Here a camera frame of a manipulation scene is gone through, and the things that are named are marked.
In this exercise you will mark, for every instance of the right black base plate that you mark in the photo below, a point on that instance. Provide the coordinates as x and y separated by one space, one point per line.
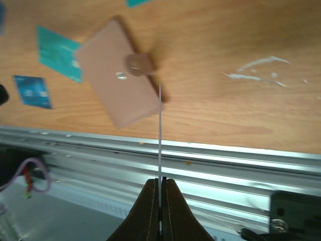
295 213

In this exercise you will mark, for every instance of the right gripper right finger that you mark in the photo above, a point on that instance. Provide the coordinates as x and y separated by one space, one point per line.
178 221

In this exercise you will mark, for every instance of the aluminium front rail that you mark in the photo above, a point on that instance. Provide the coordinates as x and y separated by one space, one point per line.
219 183

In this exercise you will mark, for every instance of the teal blue card stack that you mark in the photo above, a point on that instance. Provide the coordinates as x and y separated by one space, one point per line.
160 145

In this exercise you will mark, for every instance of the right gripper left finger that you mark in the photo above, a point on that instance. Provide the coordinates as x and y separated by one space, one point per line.
142 222

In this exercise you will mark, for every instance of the teal vip card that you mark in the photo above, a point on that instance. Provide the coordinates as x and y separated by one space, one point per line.
57 52
135 3

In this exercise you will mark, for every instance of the dark blue card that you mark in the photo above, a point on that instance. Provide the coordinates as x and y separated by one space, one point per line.
2 17

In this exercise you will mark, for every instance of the grey slotted cable duct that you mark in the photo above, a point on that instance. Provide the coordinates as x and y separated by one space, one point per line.
116 208

